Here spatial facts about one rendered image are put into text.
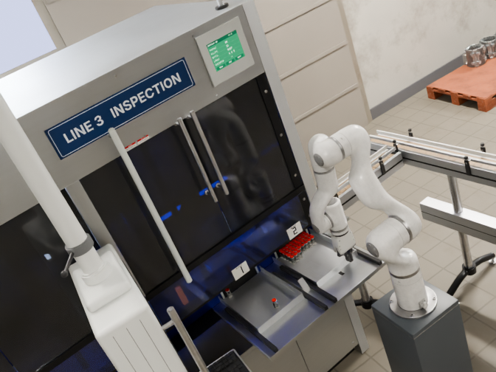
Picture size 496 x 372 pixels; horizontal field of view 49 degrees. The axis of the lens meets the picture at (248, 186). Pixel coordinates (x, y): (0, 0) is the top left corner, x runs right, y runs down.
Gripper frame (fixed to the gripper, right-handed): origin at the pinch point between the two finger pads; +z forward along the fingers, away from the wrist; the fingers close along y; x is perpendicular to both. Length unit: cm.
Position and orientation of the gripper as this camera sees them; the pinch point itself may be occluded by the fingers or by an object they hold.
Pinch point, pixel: (348, 257)
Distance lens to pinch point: 255.1
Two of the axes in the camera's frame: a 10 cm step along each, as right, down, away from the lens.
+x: 5.4, 2.2, -8.1
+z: 3.4, 8.2, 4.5
